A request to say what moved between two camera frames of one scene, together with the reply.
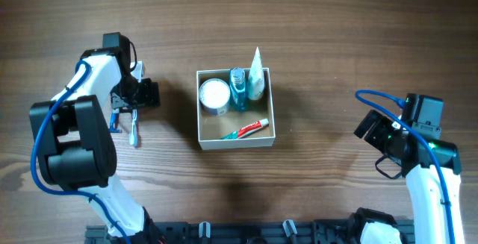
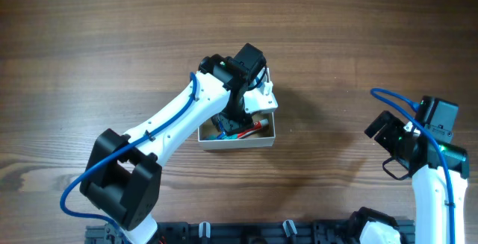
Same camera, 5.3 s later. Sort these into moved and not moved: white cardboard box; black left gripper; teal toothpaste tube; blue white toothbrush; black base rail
Moved: blue white toothbrush; black left gripper
Not moved: teal toothpaste tube; black base rail; white cardboard box
